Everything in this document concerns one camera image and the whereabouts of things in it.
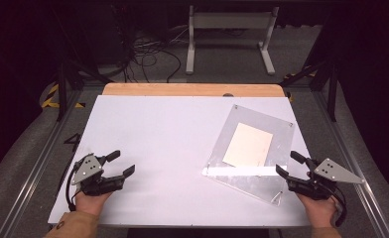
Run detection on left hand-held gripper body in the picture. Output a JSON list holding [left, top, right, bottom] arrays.
[[70, 152, 127, 197]]

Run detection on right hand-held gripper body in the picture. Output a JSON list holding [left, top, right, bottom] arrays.
[[286, 157, 366, 201]]

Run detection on picture card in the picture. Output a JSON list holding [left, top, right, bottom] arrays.
[[221, 122, 275, 168]]

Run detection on person's left hand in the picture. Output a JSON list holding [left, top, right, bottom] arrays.
[[74, 190, 114, 217]]

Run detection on person's right hand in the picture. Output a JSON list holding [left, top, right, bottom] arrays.
[[296, 192, 339, 230]]

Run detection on white board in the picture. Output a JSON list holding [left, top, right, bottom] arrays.
[[47, 94, 315, 228]]

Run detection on black metal stand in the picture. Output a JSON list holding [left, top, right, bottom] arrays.
[[54, 58, 115, 122], [279, 59, 341, 122]]

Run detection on yellow black floor tape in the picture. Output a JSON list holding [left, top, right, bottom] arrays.
[[282, 64, 317, 81], [41, 83, 86, 110]]

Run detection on black equipment cabinet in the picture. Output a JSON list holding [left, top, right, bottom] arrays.
[[92, 3, 132, 66]]

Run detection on aluminium frame rail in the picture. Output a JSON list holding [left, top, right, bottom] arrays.
[[311, 88, 389, 238], [0, 88, 84, 238]]

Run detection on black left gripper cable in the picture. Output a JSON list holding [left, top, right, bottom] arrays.
[[65, 163, 81, 212]]

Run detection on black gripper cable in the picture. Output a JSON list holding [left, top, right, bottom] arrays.
[[65, 163, 81, 212], [327, 183, 348, 228]]

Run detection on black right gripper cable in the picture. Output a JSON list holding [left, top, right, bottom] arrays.
[[327, 183, 348, 228]]

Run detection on black floor cables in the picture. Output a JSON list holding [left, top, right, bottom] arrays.
[[121, 31, 184, 84]]

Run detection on white metal desk frame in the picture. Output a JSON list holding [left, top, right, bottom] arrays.
[[185, 4, 281, 76]]

